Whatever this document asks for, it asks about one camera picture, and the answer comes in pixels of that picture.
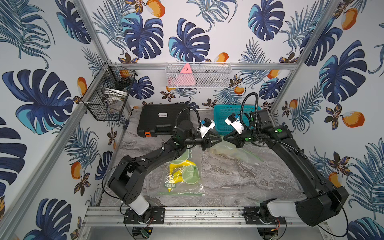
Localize pink triangle card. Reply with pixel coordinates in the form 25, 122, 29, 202
175, 63, 196, 87

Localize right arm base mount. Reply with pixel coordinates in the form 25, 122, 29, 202
242, 207, 287, 225

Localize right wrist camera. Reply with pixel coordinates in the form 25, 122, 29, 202
225, 113, 245, 134

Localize black plastic tool case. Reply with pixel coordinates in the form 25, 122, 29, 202
137, 104, 188, 138

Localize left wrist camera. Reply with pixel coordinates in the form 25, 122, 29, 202
199, 118, 216, 139

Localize zip-top bag green print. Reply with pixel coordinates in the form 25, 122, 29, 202
209, 141, 263, 163

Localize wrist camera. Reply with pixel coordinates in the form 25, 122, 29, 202
199, 118, 216, 139
225, 113, 245, 134

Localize yellow bananas in left bag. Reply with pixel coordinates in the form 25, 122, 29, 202
169, 160, 196, 184

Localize teal plastic basket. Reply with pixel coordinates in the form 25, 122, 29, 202
214, 105, 273, 137

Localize aluminium front rail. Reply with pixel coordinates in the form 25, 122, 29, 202
81, 205, 328, 228

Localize left zip-top bag with bananas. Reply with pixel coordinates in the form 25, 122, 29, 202
158, 147, 205, 196

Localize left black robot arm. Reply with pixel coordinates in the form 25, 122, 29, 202
107, 118, 222, 217

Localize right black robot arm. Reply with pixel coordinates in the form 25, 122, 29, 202
224, 110, 349, 227

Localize clear mesh wall tray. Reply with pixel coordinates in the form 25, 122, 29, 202
165, 63, 233, 89

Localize black wire basket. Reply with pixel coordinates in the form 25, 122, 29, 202
81, 62, 138, 122

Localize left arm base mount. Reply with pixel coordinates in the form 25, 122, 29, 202
124, 206, 166, 225

